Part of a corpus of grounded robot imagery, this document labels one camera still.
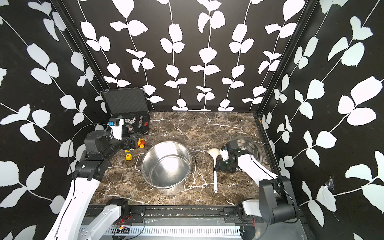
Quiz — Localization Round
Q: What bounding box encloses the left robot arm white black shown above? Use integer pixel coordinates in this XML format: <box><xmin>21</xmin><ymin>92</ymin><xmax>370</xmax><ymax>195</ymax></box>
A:
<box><xmin>46</xmin><ymin>130</ymin><xmax>139</xmax><ymax>240</ymax></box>

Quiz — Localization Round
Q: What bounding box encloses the small yellow toy block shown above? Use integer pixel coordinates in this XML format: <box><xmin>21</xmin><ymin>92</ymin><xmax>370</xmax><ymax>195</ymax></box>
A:
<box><xmin>126</xmin><ymin>154</ymin><xmax>133</xmax><ymax>161</ymax></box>

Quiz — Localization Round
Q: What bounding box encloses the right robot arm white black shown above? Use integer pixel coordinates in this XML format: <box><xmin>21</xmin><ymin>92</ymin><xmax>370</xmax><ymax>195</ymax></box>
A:
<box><xmin>208</xmin><ymin>137</ymin><xmax>299</xmax><ymax>225</ymax></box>

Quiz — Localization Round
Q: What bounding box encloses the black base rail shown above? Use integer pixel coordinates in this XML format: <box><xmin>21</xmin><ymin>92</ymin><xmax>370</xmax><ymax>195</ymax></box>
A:
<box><xmin>111</xmin><ymin>205</ymin><xmax>265</xmax><ymax>226</ymax></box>

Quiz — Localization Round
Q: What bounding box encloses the yellow red toy car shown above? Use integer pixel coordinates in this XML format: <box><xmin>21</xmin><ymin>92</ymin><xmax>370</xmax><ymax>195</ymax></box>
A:
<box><xmin>138</xmin><ymin>139</ymin><xmax>146</xmax><ymax>149</ymax></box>

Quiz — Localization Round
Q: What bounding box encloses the white slotted cable duct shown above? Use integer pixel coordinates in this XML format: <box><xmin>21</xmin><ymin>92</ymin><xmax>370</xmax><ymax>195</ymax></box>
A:
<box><xmin>103</xmin><ymin>226</ymin><xmax>241</xmax><ymax>238</ymax></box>

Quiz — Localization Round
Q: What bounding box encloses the white plastic ladle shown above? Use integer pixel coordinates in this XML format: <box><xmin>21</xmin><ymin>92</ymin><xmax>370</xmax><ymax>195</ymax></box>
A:
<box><xmin>208</xmin><ymin>148</ymin><xmax>220</xmax><ymax>194</ymax></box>

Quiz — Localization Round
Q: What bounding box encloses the black open case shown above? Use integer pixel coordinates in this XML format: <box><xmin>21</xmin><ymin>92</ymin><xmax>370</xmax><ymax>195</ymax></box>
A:
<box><xmin>101</xmin><ymin>88</ymin><xmax>150</xmax><ymax>138</ymax></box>

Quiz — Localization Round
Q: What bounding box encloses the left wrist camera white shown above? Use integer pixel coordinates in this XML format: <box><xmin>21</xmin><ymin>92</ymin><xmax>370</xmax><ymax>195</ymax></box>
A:
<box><xmin>108</xmin><ymin>118</ymin><xmax>123</xmax><ymax>141</ymax></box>

